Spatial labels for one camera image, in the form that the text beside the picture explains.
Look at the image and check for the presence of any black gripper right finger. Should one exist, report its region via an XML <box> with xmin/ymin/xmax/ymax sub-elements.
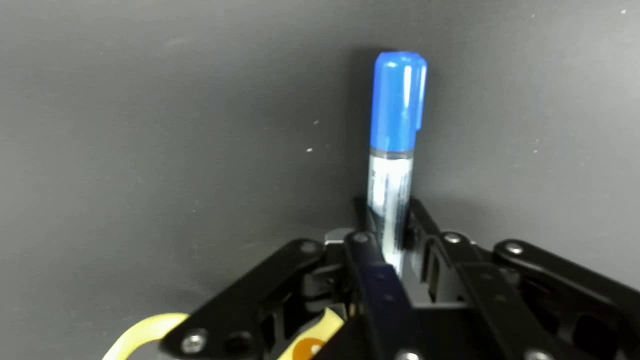
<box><xmin>404</xmin><ymin>199</ymin><xmax>640</xmax><ymax>360</ymax></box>

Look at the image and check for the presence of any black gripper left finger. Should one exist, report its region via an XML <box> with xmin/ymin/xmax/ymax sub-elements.
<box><xmin>161</xmin><ymin>229</ymin><xmax>432</xmax><ymax>360</ymax></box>

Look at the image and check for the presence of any blue capped marker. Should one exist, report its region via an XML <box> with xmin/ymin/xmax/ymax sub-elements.
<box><xmin>364</xmin><ymin>49</ymin><xmax>431</xmax><ymax>277</ymax></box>

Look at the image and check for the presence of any yellow enamel mug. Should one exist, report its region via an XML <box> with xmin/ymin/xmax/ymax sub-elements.
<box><xmin>103</xmin><ymin>309</ymin><xmax>347</xmax><ymax>360</ymax></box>

